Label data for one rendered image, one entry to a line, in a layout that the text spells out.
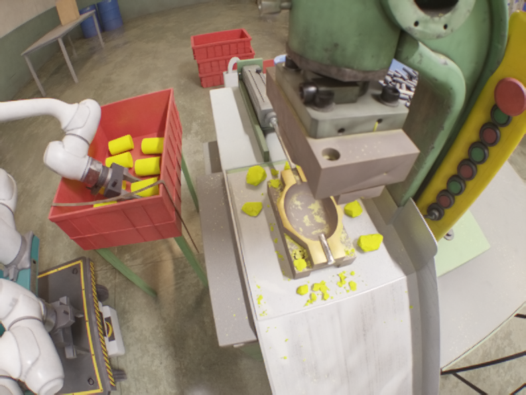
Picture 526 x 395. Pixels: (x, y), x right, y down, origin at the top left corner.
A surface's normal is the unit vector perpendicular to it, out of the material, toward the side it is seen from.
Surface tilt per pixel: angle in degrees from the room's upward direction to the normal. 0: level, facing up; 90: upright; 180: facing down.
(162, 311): 0
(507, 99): 87
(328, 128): 90
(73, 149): 53
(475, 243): 0
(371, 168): 90
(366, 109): 0
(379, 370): 30
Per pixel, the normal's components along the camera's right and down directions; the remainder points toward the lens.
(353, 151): -0.02, -0.61
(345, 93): 0.22, 0.77
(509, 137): -0.80, 0.42
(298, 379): 0.10, -0.14
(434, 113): -0.97, 0.19
